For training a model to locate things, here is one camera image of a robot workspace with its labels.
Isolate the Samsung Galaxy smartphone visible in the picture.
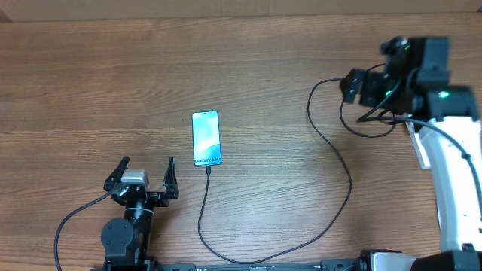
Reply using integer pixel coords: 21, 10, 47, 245
191, 111, 222, 167

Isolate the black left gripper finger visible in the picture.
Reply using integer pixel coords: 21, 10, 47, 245
163, 157, 179, 199
103, 156, 130, 191

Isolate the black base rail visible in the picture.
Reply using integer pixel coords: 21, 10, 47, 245
92, 259, 371, 271

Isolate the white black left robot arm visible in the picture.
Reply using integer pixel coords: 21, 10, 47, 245
101, 157, 179, 271

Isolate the black charging cable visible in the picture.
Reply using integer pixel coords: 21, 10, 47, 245
197, 62, 396, 265

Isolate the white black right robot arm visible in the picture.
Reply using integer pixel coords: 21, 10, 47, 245
340, 36, 481, 270

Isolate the white power strip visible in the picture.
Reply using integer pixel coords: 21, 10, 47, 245
405, 122, 430, 169

